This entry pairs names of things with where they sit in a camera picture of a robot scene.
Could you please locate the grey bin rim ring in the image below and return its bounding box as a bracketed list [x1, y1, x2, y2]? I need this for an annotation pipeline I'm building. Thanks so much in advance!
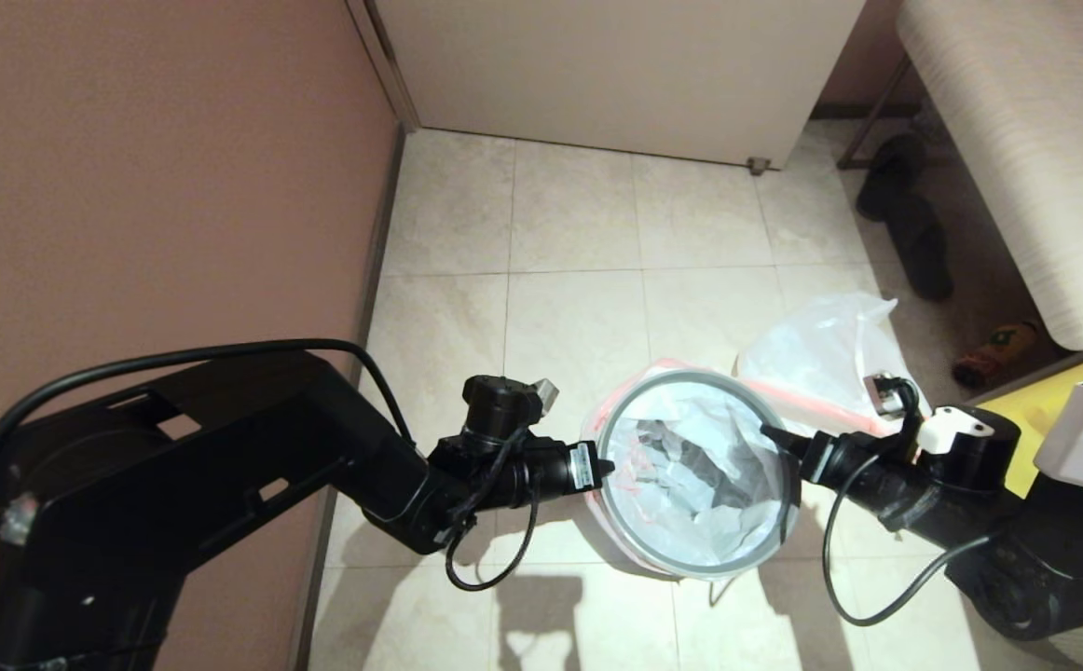
[596, 368, 802, 579]

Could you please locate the white plastic bag orange trim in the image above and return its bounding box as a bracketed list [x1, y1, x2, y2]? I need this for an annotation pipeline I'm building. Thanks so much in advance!
[582, 359, 799, 581]

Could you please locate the used white printed trash bag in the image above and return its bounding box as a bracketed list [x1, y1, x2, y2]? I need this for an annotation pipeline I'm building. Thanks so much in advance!
[737, 294, 934, 437]

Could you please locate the yellow fabric bag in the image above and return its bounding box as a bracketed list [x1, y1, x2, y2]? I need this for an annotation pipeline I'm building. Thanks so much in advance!
[970, 347, 1083, 500]

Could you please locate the orange brown shoe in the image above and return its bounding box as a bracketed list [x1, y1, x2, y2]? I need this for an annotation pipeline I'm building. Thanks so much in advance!
[952, 322, 1041, 390]

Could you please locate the black slipper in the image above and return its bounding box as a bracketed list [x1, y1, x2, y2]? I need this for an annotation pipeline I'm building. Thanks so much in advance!
[886, 200, 953, 302]
[856, 135, 926, 223]

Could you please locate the dark metal bench leg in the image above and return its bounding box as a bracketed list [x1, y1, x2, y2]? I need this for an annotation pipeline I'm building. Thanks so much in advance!
[835, 58, 911, 171]

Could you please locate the wood grain bench top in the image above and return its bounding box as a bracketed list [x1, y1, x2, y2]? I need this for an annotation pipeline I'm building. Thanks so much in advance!
[895, 0, 1083, 351]

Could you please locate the white door panel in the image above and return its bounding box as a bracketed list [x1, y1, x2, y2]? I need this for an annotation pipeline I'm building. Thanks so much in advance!
[374, 0, 867, 171]

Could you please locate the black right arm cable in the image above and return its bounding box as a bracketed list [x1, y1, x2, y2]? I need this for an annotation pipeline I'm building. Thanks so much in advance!
[821, 452, 994, 627]

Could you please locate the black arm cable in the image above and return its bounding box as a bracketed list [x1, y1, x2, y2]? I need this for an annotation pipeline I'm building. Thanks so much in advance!
[821, 452, 994, 627]
[0, 338, 542, 644]

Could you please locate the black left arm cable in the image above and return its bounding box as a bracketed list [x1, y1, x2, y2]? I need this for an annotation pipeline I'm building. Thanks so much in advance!
[0, 338, 542, 644]

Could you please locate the grey door frame strip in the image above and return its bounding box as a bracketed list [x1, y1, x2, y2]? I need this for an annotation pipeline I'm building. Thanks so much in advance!
[346, 0, 421, 131]

